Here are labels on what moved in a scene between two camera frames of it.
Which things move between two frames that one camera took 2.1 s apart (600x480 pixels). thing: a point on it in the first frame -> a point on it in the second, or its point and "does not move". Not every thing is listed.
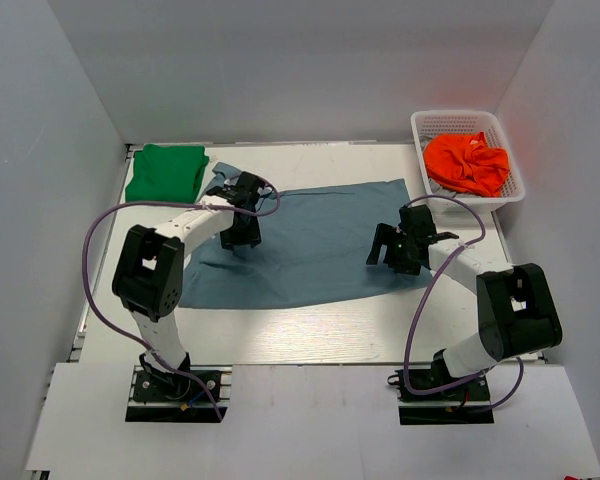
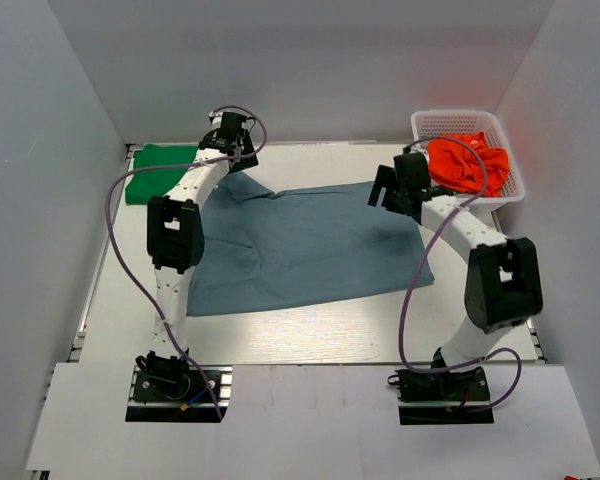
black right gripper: [385, 235] -> [386, 178]
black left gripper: [252, 236] -> [246, 163]
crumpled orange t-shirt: [466, 161] does not move
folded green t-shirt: [166, 174] does not move
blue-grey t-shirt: [315, 244] does not move
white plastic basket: [438, 122] does not move
